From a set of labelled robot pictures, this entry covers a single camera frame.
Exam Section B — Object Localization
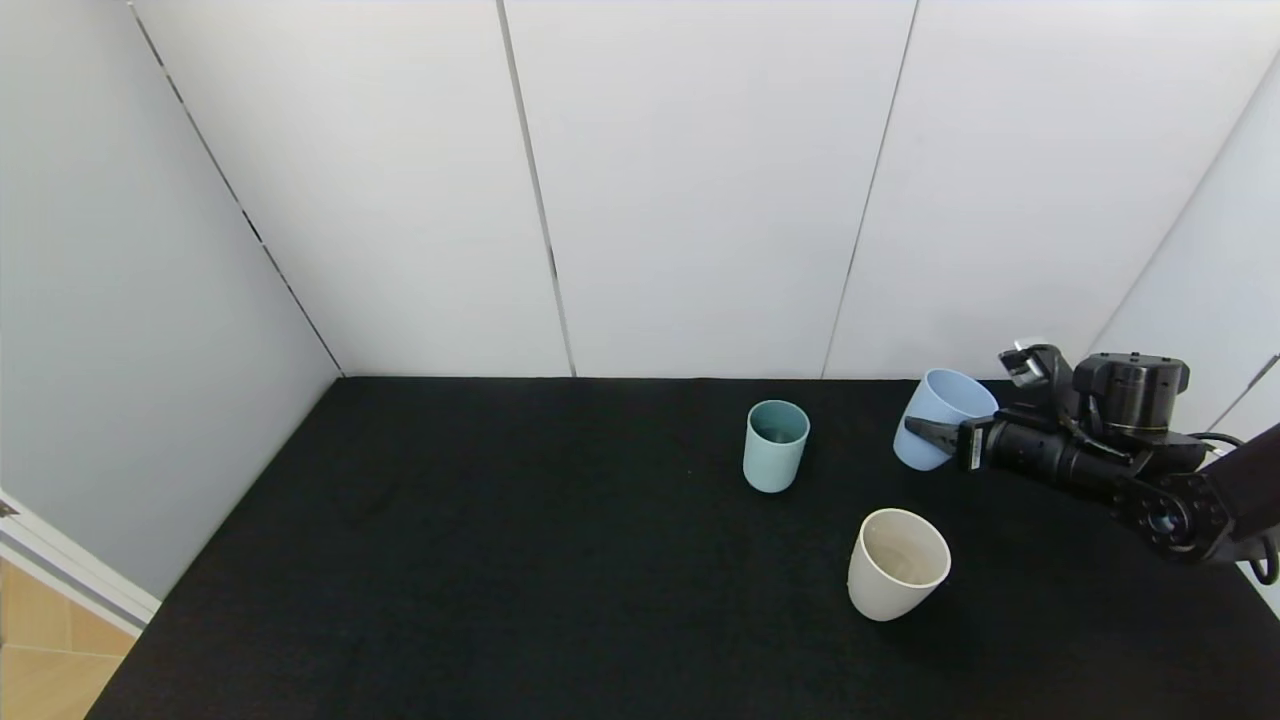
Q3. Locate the cream plastic cup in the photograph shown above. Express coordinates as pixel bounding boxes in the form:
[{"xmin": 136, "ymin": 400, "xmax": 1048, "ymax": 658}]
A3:
[{"xmin": 848, "ymin": 508, "xmax": 952, "ymax": 623}]

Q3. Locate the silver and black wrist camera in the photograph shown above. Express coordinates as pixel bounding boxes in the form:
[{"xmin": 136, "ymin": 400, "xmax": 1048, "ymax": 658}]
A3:
[{"xmin": 998, "ymin": 340, "xmax": 1074, "ymax": 416}]

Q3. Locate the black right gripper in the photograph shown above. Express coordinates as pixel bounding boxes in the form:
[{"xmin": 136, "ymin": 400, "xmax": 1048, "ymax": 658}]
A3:
[{"xmin": 904, "ymin": 414, "xmax": 1068, "ymax": 484}]

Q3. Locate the blue plastic cup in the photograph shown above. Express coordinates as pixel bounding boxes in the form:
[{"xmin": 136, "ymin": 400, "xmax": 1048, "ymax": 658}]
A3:
[{"xmin": 893, "ymin": 368, "xmax": 1000, "ymax": 472}]

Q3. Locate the teal plastic cup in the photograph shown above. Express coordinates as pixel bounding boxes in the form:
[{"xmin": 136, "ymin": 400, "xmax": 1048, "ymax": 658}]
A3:
[{"xmin": 743, "ymin": 400, "xmax": 811, "ymax": 494}]

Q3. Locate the white floor trim strip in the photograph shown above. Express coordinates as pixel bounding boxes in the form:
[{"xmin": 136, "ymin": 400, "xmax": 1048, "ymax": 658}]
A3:
[{"xmin": 0, "ymin": 490, "xmax": 161, "ymax": 637}]

